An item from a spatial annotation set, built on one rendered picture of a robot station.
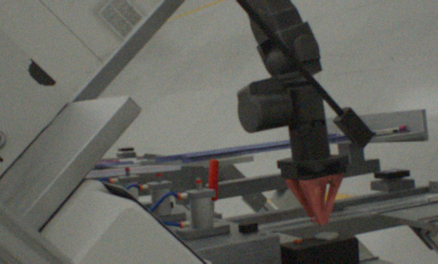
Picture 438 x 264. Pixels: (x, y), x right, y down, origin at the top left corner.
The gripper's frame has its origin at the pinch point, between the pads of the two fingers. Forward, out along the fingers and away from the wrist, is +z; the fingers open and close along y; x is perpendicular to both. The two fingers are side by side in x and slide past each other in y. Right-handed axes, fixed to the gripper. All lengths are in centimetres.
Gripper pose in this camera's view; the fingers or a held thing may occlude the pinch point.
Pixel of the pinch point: (319, 218)
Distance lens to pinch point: 104.2
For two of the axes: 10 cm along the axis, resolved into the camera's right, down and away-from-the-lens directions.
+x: 8.8, -1.6, 4.4
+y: 4.5, 0.1, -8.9
